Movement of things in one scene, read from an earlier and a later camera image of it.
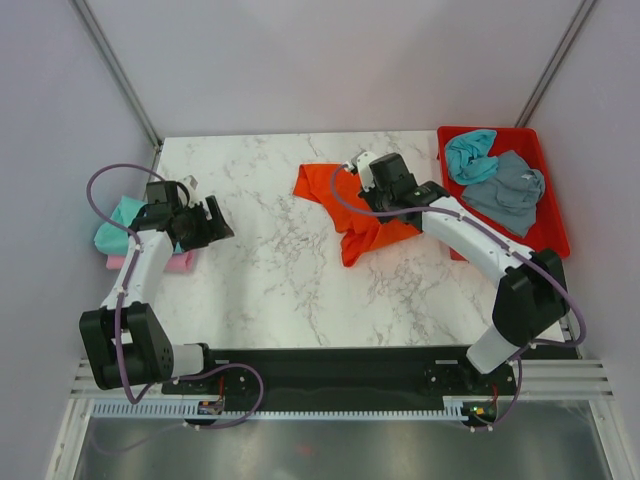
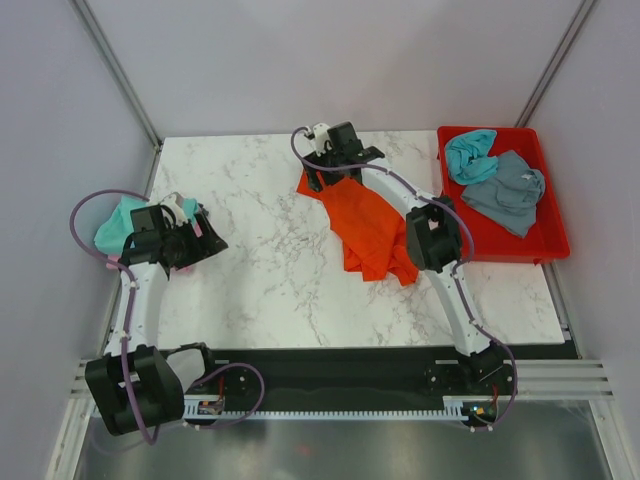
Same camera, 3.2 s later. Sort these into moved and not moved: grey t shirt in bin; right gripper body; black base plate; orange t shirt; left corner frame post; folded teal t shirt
Moved: orange t shirt; right gripper body
Not moved: black base plate; folded teal t shirt; left corner frame post; grey t shirt in bin
